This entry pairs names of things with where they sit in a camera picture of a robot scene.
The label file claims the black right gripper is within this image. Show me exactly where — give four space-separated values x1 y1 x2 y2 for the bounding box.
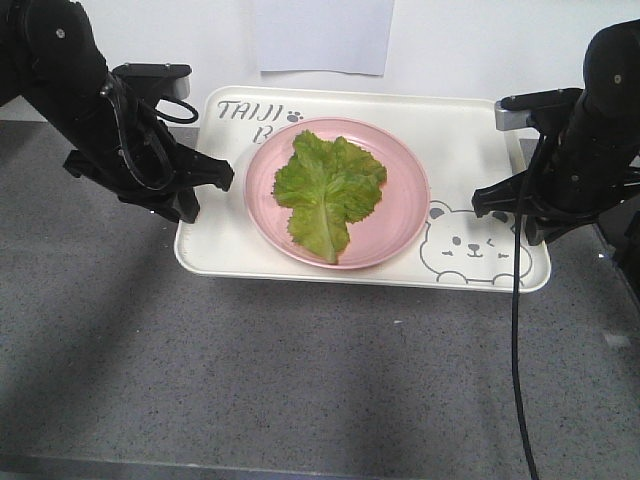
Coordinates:
471 169 639 246

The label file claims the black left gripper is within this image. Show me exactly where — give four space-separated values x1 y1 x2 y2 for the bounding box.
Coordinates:
64 134 234 223

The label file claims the white bear-print serving tray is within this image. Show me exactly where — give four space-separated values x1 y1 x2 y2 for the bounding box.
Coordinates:
174 86 551 292

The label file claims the green lettuce leaf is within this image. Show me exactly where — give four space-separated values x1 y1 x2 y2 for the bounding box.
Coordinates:
272 130 387 264

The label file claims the pink round plate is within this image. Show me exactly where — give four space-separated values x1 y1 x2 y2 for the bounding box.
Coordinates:
243 118 430 270

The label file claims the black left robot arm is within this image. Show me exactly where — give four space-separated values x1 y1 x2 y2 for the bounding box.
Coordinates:
1 1 234 223

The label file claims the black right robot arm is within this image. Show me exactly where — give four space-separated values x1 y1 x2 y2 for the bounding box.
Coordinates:
525 20 639 245

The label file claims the black induction cooktop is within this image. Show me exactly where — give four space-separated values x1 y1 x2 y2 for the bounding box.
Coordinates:
598 196 639 300

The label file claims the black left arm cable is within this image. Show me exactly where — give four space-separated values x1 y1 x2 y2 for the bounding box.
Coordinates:
99 84 200 191

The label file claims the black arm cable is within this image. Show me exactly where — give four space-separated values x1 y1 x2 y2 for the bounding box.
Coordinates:
99 84 200 191
509 129 544 480

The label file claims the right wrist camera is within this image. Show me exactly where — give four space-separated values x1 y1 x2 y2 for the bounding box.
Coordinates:
494 88 583 135

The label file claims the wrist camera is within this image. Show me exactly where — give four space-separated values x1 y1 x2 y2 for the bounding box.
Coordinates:
112 63 192 107
494 88 583 135

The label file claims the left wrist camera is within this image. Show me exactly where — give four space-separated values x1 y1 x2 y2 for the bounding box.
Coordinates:
112 63 192 107

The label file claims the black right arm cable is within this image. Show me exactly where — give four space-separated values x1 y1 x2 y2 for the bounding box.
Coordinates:
509 129 544 480

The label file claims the white paper on wall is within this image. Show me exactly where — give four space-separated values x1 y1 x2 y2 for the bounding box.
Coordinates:
254 0 394 76

